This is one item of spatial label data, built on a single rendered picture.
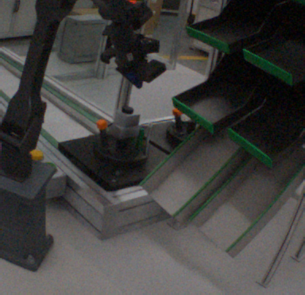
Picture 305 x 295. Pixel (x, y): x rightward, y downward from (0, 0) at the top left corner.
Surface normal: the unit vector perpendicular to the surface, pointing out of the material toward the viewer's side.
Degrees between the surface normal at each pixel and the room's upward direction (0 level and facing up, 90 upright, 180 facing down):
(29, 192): 0
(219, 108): 25
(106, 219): 90
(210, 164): 45
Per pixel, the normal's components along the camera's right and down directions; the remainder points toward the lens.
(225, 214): -0.47, -0.58
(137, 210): 0.66, 0.41
